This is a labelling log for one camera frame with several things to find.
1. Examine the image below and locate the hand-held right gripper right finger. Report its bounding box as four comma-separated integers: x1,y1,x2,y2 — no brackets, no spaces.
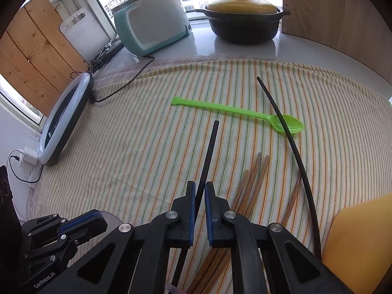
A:
205,181,356,294

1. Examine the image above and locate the wooden plank panel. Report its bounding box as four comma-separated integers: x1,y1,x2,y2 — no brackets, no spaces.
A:
0,0,89,117

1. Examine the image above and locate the black chopstick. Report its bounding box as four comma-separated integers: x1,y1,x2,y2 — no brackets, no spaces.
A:
257,76,322,259
168,120,220,294

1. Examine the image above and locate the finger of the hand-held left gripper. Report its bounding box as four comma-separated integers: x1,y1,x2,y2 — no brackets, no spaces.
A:
21,210,123,262

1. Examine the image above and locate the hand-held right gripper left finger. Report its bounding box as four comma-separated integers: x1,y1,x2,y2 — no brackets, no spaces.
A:
40,181,196,294

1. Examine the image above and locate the yellow cutting board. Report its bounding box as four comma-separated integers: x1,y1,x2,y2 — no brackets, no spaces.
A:
321,197,392,294

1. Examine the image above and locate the black charger cable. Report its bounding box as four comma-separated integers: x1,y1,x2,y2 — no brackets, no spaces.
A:
9,156,43,184

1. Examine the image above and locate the black clay pot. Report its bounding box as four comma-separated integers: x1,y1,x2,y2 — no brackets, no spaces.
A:
195,6,290,46

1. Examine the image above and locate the wooden cabinet panel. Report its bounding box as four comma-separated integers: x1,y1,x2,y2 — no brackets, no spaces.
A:
281,0,392,82

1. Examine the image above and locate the yellow pot lid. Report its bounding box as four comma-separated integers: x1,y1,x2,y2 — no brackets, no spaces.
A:
206,0,279,15

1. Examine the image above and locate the teal and white rice cooker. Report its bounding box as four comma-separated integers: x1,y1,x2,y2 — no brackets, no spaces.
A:
111,0,193,57

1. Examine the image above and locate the green plastic spoon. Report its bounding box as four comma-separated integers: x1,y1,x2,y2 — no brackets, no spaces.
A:
171,97,305,135

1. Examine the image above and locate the white charger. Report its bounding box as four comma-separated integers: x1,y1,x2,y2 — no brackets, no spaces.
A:
17,147,39,167

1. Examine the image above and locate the black light stand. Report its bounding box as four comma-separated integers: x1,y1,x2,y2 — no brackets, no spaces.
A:
89,41,124,71

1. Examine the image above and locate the black ring light cable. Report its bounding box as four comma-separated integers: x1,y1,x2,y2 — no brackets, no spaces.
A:
70,56,155,103

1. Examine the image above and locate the white cutting board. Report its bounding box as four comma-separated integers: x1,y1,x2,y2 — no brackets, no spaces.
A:
59,8,111,62

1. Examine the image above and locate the striped cloth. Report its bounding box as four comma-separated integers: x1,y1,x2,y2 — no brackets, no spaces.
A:
26,58,392,294

